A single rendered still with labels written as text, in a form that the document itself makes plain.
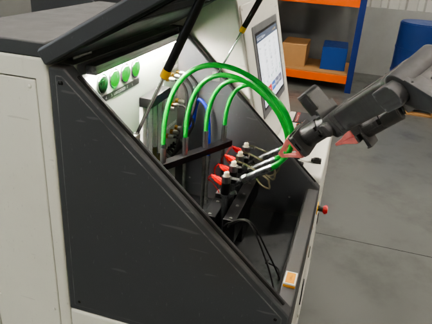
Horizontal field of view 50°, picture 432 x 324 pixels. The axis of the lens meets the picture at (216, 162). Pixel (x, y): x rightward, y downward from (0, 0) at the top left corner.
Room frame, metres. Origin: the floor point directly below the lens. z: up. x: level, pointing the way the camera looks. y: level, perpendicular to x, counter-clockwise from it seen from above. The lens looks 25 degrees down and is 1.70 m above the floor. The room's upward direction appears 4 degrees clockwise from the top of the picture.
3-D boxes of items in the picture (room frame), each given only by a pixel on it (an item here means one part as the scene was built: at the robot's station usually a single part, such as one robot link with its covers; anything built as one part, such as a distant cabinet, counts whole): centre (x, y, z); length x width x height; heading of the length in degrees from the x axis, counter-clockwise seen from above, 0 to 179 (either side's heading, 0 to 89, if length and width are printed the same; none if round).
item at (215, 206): (1.33, -0.07, 0.91); 0.34 x 0.10 x 0.15; 164
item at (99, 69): (1.29, 0.22, 1.43); 0.54 x 0.03 x 0.02; 164
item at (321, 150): (1.85, -0.36, 0.97); 0.70 x 0.22 x 0.03; 164
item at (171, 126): (1.52, 0.16, 1.20); 0.13 x 0.03 x 0.31; 164
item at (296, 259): (1.15, -0.26, 0.87); 0.62 x 0.04 x 0.16; 164
